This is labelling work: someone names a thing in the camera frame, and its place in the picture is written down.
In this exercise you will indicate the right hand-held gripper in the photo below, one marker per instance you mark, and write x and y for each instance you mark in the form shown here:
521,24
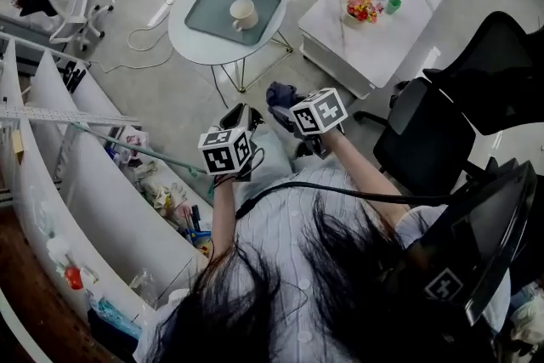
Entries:
319,112

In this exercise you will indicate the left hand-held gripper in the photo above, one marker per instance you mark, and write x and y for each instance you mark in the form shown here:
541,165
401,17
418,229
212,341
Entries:
223,153

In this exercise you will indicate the dark grey cloth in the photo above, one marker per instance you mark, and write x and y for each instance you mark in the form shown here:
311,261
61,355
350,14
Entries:
280,93

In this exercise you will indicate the cream ceramic mug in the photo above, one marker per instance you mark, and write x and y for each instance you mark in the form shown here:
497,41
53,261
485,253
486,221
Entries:
244,13

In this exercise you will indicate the person's left forearm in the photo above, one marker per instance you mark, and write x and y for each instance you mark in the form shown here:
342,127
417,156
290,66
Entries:
223,217

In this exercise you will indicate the person's right forearm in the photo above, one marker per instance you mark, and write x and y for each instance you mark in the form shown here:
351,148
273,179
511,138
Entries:
365,174

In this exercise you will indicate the small green plastic cup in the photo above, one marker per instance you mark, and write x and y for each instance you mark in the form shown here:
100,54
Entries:
393,5

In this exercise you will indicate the black shoe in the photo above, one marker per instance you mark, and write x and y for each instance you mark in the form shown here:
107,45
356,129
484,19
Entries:
304,149

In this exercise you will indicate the light grey skirt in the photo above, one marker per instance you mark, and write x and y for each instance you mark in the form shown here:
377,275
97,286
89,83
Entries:
268,157

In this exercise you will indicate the round white side table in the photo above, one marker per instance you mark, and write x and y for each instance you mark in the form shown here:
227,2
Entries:
195,47

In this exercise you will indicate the white marble coffee table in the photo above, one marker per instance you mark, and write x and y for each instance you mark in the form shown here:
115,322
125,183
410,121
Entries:
374,47

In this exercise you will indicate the black office chair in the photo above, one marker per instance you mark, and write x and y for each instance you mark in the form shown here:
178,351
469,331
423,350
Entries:
425,132

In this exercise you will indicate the pile of white rags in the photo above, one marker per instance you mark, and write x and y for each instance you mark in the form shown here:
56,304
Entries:
163,191

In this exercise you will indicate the green tray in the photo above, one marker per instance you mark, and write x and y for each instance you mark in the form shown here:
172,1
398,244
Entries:
212,8

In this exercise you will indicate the white striped shirt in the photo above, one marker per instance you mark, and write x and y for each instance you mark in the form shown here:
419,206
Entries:
280,234

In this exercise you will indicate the white curved shelving unit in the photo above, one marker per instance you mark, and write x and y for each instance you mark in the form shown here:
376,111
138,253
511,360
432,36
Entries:
106,191

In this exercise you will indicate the black head-mounted rig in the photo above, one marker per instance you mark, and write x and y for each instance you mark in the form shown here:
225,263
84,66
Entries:
476,242

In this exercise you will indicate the white office chair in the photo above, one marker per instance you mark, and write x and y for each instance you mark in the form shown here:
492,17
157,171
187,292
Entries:
70,0

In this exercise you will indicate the yellow paper tag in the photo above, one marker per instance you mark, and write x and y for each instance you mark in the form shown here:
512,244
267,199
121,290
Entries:
18,144

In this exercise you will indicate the small red bottle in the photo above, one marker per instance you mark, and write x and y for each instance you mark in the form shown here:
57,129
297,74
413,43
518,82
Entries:
73,277

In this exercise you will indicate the perforated metal rail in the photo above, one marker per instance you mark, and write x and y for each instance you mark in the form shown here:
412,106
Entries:
64,115

